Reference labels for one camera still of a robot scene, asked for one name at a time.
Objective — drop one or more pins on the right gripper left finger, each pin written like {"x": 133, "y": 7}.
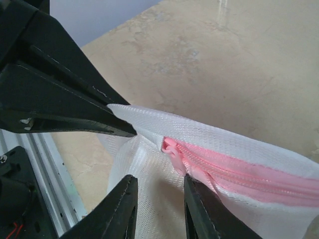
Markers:
{"x": 115, "y": 216}

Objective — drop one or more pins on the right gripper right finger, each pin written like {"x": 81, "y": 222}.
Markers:
{"x": 207, "y": 218}

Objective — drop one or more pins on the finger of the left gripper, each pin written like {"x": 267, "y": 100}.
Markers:
{"x": 30, "y": 102}

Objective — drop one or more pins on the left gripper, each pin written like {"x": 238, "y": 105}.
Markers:
{"x": 42, "y": 44}

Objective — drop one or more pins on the white mesh laundry bag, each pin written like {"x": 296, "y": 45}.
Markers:
{"x": 274, "y": 191}

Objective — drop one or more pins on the aluminium rail frame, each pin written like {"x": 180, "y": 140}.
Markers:
{"x": 60, "y": 194}

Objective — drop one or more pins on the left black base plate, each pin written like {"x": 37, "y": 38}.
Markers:
{"x": 23, "y": 213}

